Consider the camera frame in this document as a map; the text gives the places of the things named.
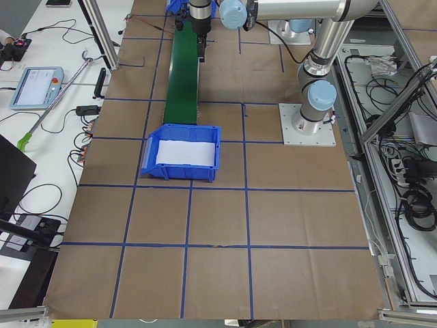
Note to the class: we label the black handheld device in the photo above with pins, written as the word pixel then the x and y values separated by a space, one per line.
pixel 99 84

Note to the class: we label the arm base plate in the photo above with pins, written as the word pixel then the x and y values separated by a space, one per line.
pixel 297 131

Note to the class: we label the right blue plastic bin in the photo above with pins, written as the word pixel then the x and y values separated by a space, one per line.
pixel 174 6

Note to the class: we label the left blue plastic bin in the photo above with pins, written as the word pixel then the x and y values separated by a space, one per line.
pixel 181 132

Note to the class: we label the black monitor corner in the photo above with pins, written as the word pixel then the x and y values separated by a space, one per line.
pixel 17 170

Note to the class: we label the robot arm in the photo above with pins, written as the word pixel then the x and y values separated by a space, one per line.
pixel 337 17
pixel 295 32

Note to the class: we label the green conveyor belt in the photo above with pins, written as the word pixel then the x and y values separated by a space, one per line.
pixel 182 91

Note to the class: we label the green handled reacher stick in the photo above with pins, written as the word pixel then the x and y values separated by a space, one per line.
pixel 25 140

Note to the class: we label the teach pendant tablet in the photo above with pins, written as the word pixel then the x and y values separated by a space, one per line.
pixel 37 88

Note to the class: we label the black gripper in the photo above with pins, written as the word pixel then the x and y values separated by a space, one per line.
pixel 199 24

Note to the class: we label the white foam pad left bin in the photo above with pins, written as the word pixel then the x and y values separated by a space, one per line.
pixel 185 153

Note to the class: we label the white power strip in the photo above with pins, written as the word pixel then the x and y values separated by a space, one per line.
pixel 397 170

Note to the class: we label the blue plastic bin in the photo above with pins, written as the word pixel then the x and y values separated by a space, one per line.
pixel 174 6
pixel 181 132

